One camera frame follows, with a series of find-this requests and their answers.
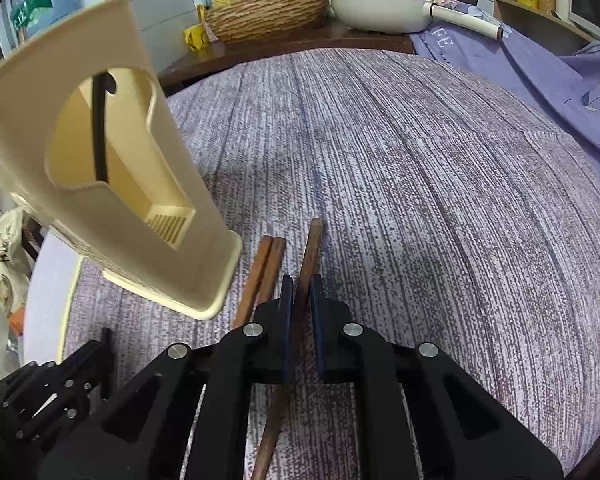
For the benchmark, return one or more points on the printed snack bag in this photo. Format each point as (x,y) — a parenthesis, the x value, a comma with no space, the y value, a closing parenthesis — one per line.
(5,260)

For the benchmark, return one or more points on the white pan with glass lid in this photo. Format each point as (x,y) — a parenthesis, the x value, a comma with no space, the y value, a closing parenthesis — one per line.
(380,12)

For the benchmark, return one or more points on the wooden cabinet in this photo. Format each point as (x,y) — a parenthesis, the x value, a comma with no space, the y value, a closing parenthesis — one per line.
(535,22)

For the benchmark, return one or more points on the woven basin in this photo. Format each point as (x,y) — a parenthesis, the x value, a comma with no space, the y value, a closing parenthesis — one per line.
(270,15)

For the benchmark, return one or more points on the blue water jug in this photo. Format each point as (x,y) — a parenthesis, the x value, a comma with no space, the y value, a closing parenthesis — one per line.
(45,5)

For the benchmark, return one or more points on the purple floral cloth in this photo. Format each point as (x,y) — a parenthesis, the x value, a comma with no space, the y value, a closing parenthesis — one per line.
(545,75)

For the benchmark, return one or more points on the orange packet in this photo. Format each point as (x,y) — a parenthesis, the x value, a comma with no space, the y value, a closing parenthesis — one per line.
(17,321)

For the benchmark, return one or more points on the cream plastic utensil holder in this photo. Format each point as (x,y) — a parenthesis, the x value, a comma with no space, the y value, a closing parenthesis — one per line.
(130,25)

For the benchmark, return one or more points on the yellow cup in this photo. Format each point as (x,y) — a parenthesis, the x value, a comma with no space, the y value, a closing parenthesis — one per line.
(197,37)

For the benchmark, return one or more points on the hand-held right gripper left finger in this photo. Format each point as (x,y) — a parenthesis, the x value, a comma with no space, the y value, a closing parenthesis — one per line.
(286,330)

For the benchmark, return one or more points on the wooden chair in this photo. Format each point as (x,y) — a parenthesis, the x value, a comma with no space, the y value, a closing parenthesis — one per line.
(32,237)

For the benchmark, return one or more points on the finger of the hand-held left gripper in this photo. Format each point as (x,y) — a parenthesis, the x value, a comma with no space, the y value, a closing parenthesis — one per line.
(75,412)
(55,375)

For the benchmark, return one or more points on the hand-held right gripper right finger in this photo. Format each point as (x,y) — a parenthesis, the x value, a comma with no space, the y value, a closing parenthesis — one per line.
(320,330)

